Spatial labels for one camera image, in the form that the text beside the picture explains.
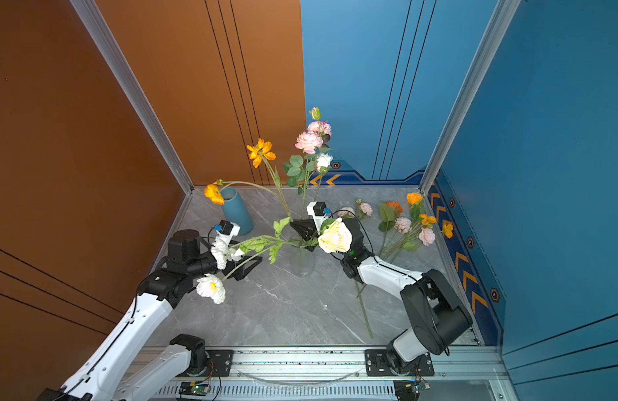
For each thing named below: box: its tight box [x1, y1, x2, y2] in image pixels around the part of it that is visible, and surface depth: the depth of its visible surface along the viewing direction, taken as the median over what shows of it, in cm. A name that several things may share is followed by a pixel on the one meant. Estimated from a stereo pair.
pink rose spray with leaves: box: [283, 106, 333, 219], surface depth 71 cm
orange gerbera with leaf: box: [377, 201, 404, 255], surface depth 107 cm
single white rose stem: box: [314, 152, 334, 202], surface depth 73 cm
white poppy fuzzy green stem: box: [196, 218, 318, 305], surface depth 56 cm
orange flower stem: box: [387, 192, 437, 261], surface depth 104 cm
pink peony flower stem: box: [384, 227, 436, 262], surface depth 100 cm
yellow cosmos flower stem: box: [203, 138, 292, 222], surface depth 71 cm
